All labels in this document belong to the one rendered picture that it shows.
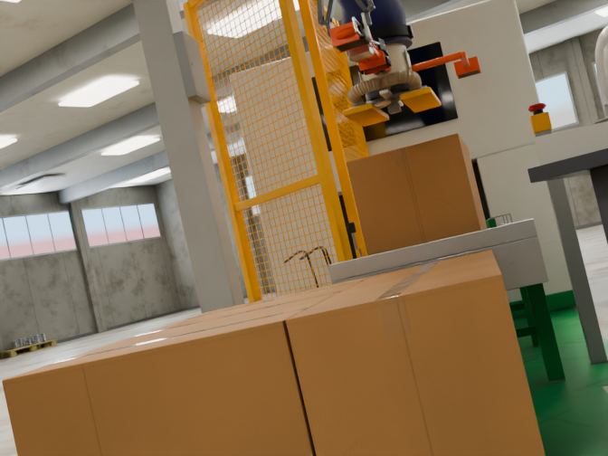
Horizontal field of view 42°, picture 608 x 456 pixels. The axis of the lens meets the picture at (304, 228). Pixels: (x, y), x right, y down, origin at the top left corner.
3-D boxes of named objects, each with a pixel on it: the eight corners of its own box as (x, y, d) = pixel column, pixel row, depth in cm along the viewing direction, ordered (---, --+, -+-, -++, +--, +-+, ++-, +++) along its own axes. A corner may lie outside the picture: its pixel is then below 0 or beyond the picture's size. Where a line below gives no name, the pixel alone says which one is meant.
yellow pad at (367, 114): (363, 127, 286) (360, 113, 286) (390, 119, 284) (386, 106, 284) (343, 116, 253) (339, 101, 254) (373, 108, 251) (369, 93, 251)
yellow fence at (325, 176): (262, 398, 405) (175, 7, 413) (277, 393, 411) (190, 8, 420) (377, 396, 337) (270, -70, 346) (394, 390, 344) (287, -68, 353)
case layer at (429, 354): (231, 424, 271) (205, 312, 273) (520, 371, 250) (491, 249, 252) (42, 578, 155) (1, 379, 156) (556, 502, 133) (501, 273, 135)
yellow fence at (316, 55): (401, 341, 501) (327, 25, 510) (416, 338, 499) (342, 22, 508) (378, 377, 387) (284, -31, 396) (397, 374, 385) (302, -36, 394)
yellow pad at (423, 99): (413, 113, 281) (411, 99, 281) (441, 105, 279) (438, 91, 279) (400, 100, 248) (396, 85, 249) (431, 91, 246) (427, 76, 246)
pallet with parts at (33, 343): (37, 348, 1947) (33, 335, 1949) (58, 345, 1897) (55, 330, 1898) (-9, 361, 1844) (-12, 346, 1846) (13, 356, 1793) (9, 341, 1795)
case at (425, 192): (395, 262, 332) (375, 170, 334) (490, 242, 322) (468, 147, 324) (371, 272, 274) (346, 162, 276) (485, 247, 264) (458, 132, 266)
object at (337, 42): (339, 52, 214) (336, 35, 214) (365, 45, 212) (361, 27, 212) (333, 47, 206) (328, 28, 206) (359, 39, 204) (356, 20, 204)
